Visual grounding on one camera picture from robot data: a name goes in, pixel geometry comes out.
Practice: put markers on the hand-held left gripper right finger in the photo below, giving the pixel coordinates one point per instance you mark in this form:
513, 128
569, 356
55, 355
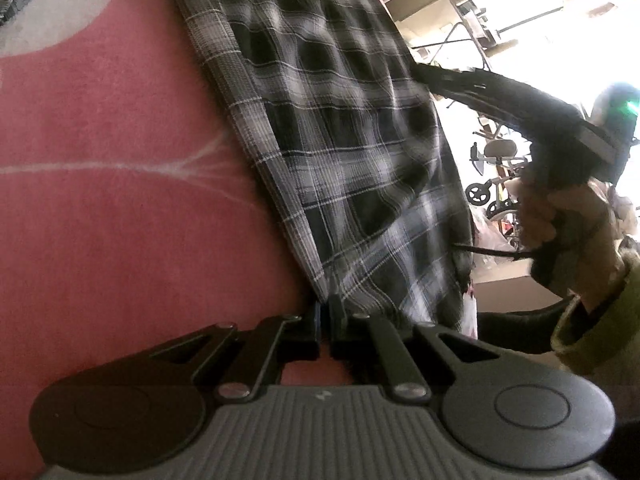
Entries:
339, 330

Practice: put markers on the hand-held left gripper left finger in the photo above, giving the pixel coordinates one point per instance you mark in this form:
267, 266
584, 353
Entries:
310, 332

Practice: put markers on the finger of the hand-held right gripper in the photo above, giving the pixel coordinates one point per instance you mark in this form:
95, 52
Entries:
500, 105
500, 82

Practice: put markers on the black white plaid shirt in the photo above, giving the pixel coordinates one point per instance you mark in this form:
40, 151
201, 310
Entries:
325, 110

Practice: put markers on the person's right forearm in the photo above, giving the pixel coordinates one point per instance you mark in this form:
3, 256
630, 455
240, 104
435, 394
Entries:
605, 325

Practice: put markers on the person's right hand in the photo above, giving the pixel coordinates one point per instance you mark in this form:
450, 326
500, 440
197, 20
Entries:
595, 240

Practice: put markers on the folding table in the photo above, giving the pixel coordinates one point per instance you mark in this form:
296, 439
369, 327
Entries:
461, 30

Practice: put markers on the wheelchair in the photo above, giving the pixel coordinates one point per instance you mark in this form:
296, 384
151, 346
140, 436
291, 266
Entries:
477, 194

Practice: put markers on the pink floral blanket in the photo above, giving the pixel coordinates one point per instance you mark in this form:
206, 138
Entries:
100, 235

